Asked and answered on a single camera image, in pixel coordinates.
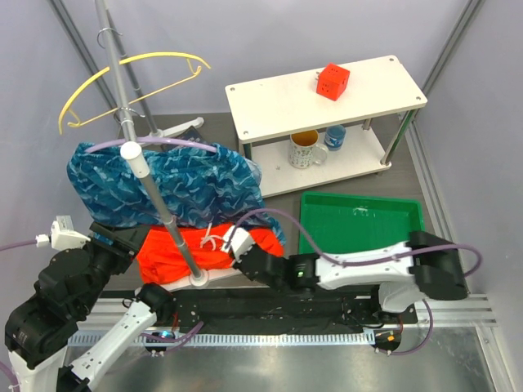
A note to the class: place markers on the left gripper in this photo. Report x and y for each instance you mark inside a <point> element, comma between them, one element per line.
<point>128,240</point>

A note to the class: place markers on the orange shorts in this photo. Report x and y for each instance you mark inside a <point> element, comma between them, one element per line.
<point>161,262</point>

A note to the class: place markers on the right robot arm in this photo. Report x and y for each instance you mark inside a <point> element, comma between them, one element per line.
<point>423,267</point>

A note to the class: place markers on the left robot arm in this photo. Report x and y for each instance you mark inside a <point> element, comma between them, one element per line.
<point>37,332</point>

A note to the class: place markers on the blue patterned shorts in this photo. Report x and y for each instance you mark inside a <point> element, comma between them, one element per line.
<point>199,187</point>

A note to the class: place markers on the purple clothes hanger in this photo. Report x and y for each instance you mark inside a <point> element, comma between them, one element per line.
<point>153,140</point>

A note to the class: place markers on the grey clothes rack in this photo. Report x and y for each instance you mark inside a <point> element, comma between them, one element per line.
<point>131,151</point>

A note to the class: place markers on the dark blue book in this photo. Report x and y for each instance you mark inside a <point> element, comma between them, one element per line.
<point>193,135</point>

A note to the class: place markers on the white patterned mug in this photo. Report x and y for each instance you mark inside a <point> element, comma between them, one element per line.
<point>305,150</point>

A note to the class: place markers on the green plastic tray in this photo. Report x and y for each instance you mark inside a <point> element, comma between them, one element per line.
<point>341,223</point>

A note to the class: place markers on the blue cup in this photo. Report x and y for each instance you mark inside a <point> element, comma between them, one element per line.
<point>334,137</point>

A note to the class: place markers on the red cube power socket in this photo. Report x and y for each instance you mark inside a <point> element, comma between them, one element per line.
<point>332,81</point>

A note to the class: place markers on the white two-tier shelf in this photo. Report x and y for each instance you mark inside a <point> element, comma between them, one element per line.
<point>379,101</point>

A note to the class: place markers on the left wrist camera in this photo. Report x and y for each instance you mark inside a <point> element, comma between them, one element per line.
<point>62,236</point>

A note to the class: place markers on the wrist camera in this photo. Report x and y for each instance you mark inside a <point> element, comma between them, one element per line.
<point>62,236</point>
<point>236,242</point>

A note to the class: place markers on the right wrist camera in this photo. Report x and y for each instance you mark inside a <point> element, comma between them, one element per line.
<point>236,242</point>

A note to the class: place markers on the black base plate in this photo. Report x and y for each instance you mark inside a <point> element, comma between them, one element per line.
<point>259,309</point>

